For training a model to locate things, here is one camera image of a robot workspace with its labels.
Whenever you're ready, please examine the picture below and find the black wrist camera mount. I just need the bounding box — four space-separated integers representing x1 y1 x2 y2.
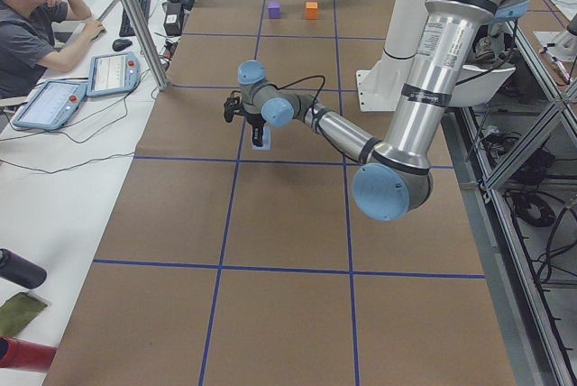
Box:
224 90 244 124

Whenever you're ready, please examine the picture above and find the far blue teach pendant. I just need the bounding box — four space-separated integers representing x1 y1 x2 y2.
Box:
87 51 140 97

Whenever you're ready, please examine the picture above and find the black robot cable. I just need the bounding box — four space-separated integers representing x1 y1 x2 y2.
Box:
275 74 327 122

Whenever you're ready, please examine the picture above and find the black bottle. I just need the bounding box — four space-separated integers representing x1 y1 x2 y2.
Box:
1 248 47 290

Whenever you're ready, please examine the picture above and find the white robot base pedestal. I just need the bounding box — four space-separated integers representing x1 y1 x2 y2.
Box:
356 0 428 112

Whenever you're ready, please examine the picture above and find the green cloth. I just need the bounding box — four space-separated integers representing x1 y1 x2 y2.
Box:
0 292 48 337

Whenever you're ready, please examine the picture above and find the orange block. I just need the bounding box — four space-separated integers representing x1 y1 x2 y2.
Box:
305 1 318 21

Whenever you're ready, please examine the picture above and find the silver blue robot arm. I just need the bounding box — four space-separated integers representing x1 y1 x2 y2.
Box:
224 0 528 221

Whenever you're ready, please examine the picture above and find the light blue block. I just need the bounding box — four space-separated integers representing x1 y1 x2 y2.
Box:
252 126 271 151

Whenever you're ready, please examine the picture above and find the aluminium frame post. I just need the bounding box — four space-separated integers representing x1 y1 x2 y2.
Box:
120 0 169 91

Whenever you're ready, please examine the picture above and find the purple block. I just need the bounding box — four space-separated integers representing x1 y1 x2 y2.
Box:
267 1 282 20

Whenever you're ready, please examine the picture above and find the black computer mouse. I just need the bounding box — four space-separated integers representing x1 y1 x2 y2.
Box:
112 38 133 52

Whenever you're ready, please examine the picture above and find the near blue teach pendant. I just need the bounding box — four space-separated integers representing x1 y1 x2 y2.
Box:
12 80 87 131

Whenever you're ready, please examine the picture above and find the person in grey shirt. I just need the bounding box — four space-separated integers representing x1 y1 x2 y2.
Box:
1 0 105 98

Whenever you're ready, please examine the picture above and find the blue teach pendant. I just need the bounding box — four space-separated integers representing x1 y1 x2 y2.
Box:
87 51 140 97
12 80 87 131

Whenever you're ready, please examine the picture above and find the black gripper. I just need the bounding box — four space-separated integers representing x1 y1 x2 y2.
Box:
245 114 265 147

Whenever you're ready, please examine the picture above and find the black power adapter box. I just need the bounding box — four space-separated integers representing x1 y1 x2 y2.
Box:
163 3 184 37

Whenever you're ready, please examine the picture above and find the black keyboard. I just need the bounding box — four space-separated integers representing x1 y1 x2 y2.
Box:
118 0 152 38

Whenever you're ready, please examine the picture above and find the white chair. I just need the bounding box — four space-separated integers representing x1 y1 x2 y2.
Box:
450 63 516 107

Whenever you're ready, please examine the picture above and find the red bottle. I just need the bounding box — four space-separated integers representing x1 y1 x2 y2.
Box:
1 336 58 372

